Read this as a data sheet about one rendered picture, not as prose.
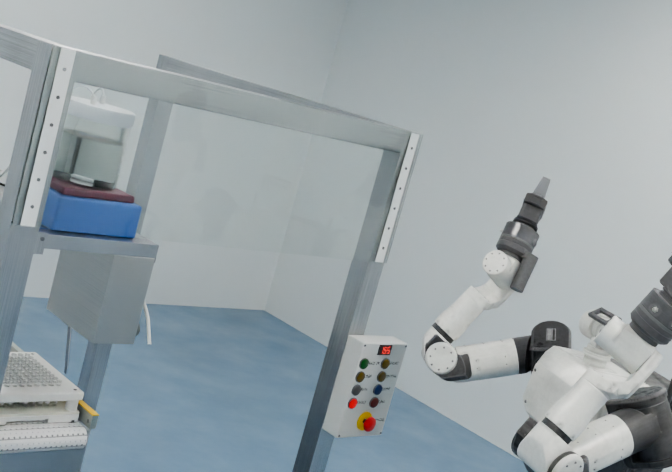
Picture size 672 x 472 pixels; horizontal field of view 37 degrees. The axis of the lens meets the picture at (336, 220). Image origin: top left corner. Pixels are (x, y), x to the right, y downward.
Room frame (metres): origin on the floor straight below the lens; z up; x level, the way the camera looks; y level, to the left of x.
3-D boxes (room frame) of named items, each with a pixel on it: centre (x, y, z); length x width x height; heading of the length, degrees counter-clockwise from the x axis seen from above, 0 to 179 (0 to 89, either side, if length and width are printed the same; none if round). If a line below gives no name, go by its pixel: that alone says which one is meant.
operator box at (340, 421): (2.55, -0.19, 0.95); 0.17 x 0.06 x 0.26; 135
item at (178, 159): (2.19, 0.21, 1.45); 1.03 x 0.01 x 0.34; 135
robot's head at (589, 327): (2.22, -0.64, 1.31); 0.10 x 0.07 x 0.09; 18
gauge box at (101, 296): (2.18, 0.47, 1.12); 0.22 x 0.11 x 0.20; 45
